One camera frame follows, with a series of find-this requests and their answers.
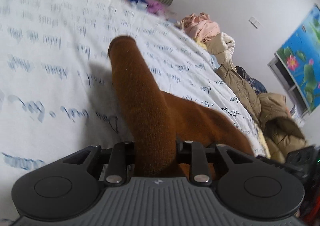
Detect white quilt with blue script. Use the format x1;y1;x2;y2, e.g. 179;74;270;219
1;0;266;192

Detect pink clothes pile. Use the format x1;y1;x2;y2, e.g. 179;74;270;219
180;12;221;43

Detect cream fleece garment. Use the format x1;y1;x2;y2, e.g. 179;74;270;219
220;32;235;63

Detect brown padded jacket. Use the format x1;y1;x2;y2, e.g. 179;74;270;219
206;33;307;163

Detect lotus flower picture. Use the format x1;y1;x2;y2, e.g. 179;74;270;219
276;5;319;112

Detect purple garment near headboard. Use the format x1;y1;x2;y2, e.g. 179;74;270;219
147;0;166;15

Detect brown knit sweater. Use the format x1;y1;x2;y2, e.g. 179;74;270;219
108;36;254;177

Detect white wall switch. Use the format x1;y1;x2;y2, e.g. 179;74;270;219
248;17;261;29

